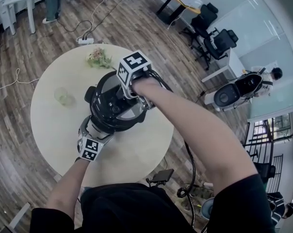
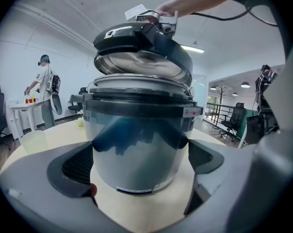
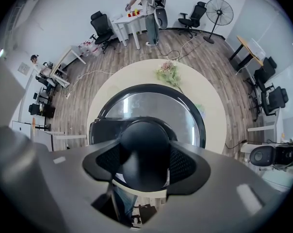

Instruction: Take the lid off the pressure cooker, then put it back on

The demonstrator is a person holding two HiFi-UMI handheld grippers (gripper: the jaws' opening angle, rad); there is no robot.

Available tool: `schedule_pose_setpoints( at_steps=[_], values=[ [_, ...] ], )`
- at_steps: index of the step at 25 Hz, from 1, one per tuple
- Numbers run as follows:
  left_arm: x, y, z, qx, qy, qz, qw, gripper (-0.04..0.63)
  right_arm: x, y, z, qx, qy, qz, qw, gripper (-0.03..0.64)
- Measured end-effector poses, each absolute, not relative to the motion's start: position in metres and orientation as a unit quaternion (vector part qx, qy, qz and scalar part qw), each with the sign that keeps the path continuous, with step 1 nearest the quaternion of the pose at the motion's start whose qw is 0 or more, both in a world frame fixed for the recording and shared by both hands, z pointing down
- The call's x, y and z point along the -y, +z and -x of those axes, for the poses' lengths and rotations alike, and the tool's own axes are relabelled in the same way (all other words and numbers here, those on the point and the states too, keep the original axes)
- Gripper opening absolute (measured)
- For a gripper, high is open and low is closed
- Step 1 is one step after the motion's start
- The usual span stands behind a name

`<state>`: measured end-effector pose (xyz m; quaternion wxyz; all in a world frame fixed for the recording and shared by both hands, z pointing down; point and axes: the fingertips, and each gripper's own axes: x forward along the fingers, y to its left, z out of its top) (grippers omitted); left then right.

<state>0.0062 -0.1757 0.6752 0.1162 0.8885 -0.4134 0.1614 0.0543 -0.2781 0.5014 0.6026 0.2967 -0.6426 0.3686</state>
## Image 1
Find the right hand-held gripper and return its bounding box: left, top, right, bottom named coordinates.
left=116, top=50, right=159, bottom=111

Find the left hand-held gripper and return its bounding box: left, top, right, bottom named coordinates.
left=76, top=116, right=114, bottom=162

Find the black pressure cooker body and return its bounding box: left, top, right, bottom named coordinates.
left=87, top=114, right=129, bottom=137

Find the black silver pressure cooker lid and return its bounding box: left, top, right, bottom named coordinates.
left=84, top=70, right=147, bottom=132

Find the person's left forearm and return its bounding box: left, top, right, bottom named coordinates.
left=46, top=158, right=89, bottom=210

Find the person's right forearm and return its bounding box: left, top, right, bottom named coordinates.
left=131, top=78, right=259, bottom=196

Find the round beige table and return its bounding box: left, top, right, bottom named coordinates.
left=30, top=43, right=174, bottom=188

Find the pink artificial flower bouquet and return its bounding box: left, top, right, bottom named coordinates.
left=85, top=47, right=117, bottom=70

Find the clear glass vase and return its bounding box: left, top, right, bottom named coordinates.
left=53, top=86, right=77, bottom=108

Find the white power strip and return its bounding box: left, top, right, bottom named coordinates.
left=76, top=37, right=94, bottom=45

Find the person's black shirt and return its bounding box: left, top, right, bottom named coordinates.
left=30, top=173, right=276, bottom=233

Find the black office chair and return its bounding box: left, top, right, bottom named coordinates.
left=179, top=2, right=219, bottom=46
left=195, top=29, right=239, bottom=70

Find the open black backpack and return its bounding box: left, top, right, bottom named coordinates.
left=200, top=197, right=215, bottom=221
left=213, top=72, right=263, bottom=110

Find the white drawer cabinet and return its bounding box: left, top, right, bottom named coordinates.
left=0, top=0, right=16, bottom=31

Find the white floor cable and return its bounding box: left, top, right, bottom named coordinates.
left=0, top=68, right=40, bottom=92

